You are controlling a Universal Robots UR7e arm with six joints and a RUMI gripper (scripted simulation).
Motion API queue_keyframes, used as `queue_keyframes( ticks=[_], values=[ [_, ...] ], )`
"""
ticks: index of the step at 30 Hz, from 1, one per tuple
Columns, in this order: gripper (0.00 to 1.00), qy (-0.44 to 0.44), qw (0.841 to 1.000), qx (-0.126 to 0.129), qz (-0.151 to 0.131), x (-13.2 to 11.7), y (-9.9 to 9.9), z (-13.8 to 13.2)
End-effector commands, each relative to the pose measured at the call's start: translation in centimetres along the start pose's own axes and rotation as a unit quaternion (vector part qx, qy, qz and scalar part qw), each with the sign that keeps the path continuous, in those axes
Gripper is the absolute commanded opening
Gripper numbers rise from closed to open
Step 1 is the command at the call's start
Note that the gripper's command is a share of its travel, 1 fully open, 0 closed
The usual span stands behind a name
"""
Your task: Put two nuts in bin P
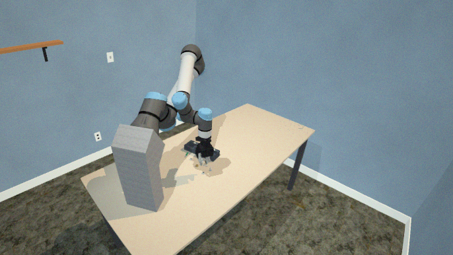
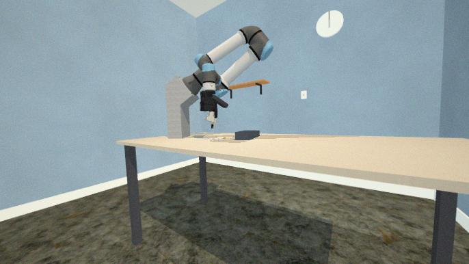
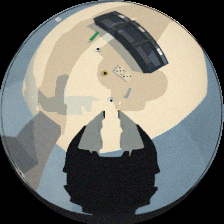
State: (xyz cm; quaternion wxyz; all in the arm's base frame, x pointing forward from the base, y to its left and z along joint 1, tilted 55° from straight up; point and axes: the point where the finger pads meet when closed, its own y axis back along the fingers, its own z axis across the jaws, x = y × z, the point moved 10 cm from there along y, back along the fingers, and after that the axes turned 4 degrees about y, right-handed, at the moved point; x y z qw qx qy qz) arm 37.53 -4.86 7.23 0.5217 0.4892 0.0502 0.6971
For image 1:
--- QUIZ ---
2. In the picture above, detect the dark grey rack of bins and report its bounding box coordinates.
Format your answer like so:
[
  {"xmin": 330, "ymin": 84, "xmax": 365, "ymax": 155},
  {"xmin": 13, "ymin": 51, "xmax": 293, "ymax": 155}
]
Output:
[{"xmin": 184, "ymin": 140, "xmax": 220, "ymax": 162}]

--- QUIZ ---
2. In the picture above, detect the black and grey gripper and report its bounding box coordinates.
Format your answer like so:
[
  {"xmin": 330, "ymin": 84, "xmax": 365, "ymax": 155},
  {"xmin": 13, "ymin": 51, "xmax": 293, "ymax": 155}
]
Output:
[{"xmin": 195, "ymin": 136, "xmax": 214, "ymax": 165}]

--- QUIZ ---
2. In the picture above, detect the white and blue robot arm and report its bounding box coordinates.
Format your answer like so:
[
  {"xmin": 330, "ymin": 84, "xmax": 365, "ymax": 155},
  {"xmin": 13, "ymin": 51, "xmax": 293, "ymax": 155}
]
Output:
[{"xmin": 131, "ymin": 44, "xmax": 213, "ymax": 141}]

